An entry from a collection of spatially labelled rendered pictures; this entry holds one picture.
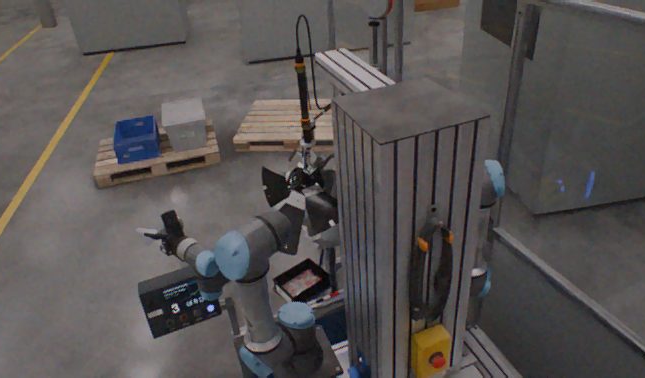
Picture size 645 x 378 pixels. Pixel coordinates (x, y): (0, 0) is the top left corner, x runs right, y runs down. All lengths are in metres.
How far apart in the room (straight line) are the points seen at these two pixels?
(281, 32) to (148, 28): 2.66
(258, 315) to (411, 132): 0.75
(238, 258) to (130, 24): 8.27
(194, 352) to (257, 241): 2.08
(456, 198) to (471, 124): 0.17
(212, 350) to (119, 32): 7.02
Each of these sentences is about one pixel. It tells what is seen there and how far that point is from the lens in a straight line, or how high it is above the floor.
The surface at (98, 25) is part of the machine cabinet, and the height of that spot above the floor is 0.48.
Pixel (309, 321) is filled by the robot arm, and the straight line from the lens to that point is 1.64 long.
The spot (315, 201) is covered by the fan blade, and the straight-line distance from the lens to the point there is 2.27.
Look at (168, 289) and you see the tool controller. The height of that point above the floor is 1.24.
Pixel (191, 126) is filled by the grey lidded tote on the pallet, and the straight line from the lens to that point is 5.07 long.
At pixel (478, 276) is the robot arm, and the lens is 1.78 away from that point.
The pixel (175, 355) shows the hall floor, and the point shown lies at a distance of 3.36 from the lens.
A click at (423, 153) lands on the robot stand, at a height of 1.98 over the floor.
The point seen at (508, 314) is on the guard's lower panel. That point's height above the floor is 0.59.
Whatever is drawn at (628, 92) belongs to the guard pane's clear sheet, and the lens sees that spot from 1.79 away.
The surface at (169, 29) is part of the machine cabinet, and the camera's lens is 9.31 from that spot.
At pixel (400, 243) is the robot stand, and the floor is 1.77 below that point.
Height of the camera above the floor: 2.47
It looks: 33 degrees down
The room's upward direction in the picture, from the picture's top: 5 degrees counter-clockwise
